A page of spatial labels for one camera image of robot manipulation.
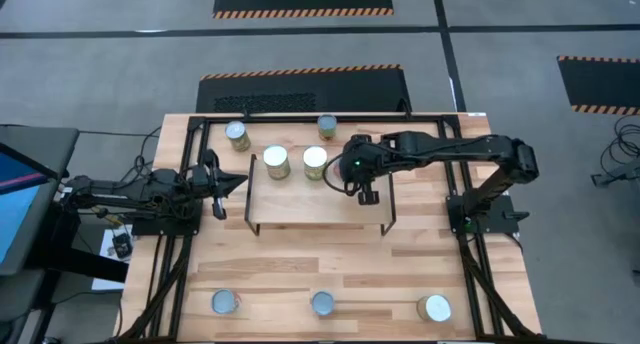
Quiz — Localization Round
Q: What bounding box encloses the green and red label can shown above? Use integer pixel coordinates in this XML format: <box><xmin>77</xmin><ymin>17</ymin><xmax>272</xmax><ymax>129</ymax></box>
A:
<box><xmin>317</xmin><ymin>113</ymin><xmax>338</xmax><ymax>142</ymax></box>

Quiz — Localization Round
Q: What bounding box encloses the wooden shelf with black legs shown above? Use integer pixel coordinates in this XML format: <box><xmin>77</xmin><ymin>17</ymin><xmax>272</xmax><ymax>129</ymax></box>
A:
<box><xmin>243</xmin><ymin>152</ymin><xmax>398</xmax><ymax>237</ymax></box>

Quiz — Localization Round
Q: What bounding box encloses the yellow oranges label tin can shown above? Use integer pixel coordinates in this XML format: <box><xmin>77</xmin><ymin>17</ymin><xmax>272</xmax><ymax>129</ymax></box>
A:
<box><xmin>416</xmin><ymin>293</ymin><xmax>453</xmax><ymax>323</ymax></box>

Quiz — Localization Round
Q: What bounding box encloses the red and yellow label can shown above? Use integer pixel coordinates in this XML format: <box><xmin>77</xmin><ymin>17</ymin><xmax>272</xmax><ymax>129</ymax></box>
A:
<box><xmin>210</xmin><ymin>288</ymin><xmax>242</xmax><ymax>316</ymax></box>

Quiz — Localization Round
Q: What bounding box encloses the black perforated hazard-striped mat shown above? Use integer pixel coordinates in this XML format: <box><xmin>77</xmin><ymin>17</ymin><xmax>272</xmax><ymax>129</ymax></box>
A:
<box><xmin>194</xmin><ymin>63</ymin><xmax>413</xmax><ymax>114</ymax></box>

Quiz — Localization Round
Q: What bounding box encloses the grey monitor with blue screen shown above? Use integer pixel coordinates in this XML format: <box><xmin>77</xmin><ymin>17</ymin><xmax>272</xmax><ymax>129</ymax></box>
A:
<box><xmin>0</xmin><ymin>123</ymin><xmax>81</xmax><ymax>278</ymax></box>

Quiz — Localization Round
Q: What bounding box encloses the small black electronic board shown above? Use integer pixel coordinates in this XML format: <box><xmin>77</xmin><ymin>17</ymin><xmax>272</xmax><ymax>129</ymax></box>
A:
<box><xmin>111</xmin><ymin>232</ymin><xmax>134</xmax><ymax>259</ymax></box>

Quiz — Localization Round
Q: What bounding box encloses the small silver tin can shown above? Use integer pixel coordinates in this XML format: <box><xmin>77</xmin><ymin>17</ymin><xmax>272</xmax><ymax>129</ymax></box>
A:
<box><xmin>310</xmin><ymin>290</ymin><xmax>336</xmax><ymax>317</ymax></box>

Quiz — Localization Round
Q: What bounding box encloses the grey metal stand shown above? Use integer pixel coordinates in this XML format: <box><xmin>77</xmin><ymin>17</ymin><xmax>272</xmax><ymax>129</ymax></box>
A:
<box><xmin>591</xmin><ymin>158</ymin><xmax>640</xmax><ymax>186</ymax></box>

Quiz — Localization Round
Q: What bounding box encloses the black monitor stand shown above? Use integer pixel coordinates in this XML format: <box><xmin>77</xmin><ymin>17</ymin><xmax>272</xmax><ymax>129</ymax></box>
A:
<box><xmin>24</xmin><ymin>198</ymin><xmax>130</xmax><ymax>285</ymax></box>

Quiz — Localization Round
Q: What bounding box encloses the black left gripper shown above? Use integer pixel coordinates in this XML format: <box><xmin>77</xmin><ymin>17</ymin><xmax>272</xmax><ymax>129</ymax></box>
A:
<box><xmin>192</xmin><ymin>148</ymin><xmax>249</xmax><ymax>220</ymax></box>

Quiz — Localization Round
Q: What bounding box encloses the white paper sheet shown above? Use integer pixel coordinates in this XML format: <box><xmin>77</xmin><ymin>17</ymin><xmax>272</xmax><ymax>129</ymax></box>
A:
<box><xmin>91</xmin><ymin>223</ymin><xmax>135</xmax><ymax>291</ymax></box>

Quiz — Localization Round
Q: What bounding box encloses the coiled black cable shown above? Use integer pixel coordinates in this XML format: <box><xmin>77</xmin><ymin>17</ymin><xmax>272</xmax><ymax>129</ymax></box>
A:
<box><xmin>599</xmin><ymin>114</ymin><xmax>640</xmax><ymax>176</ymax></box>

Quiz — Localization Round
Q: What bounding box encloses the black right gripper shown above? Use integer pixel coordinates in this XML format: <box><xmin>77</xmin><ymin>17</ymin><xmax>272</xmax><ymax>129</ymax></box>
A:
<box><xmin>339</xmin><ymin>133</ymin><xmax>396</xmax><ymax>206</ymax></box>

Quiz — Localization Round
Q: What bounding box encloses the yellow-green label tin can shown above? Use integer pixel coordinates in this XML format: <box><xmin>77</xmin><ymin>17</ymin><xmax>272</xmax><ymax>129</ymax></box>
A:
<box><xmin>302</xmin><ymin>145</ymin><xmax>329</xmax><ymax>181</ymax></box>
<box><xmin>224</xmin><ymin>120</ymin><xmax>252</xmax><ymax>153</ymax></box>
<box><xmin>262</xmin><ymin>144</ymin><xmax>292</xmax><ymax>181</ymax></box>

